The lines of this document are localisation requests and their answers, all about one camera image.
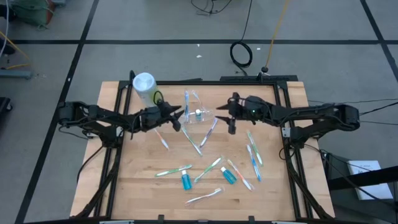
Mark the clear plastic bag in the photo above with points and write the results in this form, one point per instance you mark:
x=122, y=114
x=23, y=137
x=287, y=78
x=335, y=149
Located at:
x=206, y=117

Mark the green toothbrush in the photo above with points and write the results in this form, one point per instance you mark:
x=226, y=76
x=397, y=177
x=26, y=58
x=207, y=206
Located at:
x=255, y=148
x=191, y=140
x=173, y=170
x=208, y=169

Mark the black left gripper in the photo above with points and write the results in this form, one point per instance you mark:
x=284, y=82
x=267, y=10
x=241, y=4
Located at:
x=154, y=115

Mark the blue toothbrush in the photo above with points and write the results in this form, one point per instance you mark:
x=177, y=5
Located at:
x=186, y=104
x=254, y=163

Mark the purple toothbrush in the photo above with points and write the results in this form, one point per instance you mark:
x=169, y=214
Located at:
x=209, y=132

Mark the black aluminium table frame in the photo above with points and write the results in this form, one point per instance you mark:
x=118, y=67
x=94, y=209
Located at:
x=202, y=82

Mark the green bag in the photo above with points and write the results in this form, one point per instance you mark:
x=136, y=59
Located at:
x=31, y=12

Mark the white booklet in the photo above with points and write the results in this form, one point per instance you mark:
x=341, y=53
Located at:
x=370, y=183

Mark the orange toothbrush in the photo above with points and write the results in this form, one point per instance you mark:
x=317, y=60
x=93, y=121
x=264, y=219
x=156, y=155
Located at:
x=240, y=175
x=162, y=140
x=203, y=196

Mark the blue mouthwash bottle white cap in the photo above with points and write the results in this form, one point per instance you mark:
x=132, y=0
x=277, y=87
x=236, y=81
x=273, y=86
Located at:
x=229, y=176
x=198, y=115
x=186, y=182

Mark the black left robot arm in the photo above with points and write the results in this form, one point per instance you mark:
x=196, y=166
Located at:
x=93, y=112

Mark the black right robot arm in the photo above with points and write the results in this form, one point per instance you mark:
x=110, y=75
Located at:
x=317, y=113

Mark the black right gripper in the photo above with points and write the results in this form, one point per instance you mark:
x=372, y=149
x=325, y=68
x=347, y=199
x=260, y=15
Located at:
x=253, y=112

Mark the white wipes canister green label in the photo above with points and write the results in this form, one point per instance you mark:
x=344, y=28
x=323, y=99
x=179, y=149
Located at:
x=144, y=87

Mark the white toothbrush in clear wrapper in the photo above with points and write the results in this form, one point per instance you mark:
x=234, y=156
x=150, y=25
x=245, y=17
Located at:
x=196, y=97

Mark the black metal bar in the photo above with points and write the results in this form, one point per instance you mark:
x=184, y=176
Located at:
x=357, y=180

